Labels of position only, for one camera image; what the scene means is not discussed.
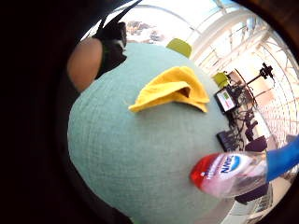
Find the green chair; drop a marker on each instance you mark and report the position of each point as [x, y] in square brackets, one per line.
[221, 79]
[180, 46]

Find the yellow cloth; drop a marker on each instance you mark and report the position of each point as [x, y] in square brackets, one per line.
[174, 85]

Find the teal tablecloth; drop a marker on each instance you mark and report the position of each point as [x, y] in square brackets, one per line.
[130, 161]

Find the computer monitor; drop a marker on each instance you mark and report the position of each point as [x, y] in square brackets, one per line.
[225, 100]

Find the black keyboard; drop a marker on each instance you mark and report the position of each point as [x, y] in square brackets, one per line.
[226, 140]

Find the clear bottle with red cap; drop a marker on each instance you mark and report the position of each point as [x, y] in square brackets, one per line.
[227, 174]

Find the dark office chair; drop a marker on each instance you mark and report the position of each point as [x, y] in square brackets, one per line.
[256, 144]
[250, 193]

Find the camera on black tripod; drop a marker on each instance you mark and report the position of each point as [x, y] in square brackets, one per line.
[264, 73]

